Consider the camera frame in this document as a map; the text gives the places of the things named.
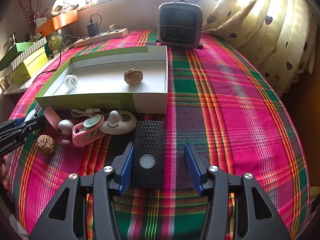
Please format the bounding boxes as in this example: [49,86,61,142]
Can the black remote with round button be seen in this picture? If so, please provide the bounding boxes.
[131,120,163,189]

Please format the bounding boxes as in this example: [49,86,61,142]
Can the person's hand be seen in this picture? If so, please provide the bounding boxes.
[0,155,10,190]

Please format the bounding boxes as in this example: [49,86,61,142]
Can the pink oblong case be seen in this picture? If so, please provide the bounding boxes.
[43,107,62,131]

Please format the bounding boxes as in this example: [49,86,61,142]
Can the walnut on cloth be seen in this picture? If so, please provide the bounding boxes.
[36,134,55,156]

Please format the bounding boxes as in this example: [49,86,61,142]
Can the white mushroom shaped lamp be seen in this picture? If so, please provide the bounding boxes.
[58,119,74,145]

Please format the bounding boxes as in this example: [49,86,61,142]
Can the white smiley face toy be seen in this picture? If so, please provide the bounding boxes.
[99,110,137,135]

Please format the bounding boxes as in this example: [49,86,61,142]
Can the pink clip with green disc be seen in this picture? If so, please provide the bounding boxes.
[72,114,106,147]

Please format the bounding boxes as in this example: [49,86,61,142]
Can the small white round cap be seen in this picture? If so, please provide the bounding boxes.
[64,75,78,90]

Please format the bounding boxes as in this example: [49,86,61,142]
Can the yellow green shoe box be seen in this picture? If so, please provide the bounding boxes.
[9,46,48,85]

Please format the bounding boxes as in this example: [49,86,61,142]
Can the green white cardboard box tray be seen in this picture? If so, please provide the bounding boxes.
[35,46,168,114]

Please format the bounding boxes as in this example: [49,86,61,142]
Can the green open box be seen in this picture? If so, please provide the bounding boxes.
[0,42,34,71]

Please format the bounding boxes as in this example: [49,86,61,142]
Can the striped white box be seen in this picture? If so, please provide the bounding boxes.
[11,37,47,70]

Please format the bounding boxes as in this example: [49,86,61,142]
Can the green yellow figurine jar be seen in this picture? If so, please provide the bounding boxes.
[46,29,62,55]

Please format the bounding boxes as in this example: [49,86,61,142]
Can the walnut inside box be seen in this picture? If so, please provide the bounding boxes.
[124,68,143,85]

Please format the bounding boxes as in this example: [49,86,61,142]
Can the orange tray shelf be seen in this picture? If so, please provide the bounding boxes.
[35,10,78,37]

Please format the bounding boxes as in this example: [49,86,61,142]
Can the beige power strip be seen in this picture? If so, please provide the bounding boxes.
[74,28,128,48]

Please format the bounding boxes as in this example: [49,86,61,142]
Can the red berry branch decoration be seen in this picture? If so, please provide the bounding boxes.
[17,0,43,27]

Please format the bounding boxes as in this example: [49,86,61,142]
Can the small plug on strip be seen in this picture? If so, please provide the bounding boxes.
[108,24,120,32]

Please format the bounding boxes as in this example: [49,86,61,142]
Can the beige desktop fan heater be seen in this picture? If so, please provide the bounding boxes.
[157,0,203,49]

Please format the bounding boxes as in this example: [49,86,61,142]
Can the cream heart pattern curtain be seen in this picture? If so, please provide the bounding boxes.
[202,0,318,96]

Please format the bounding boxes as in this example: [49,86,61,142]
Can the white coiled usb cable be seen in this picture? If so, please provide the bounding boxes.
[70,107,106,118]

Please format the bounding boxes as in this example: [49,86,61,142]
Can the black charger with cable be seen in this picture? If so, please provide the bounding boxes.
[33,13,103,82]

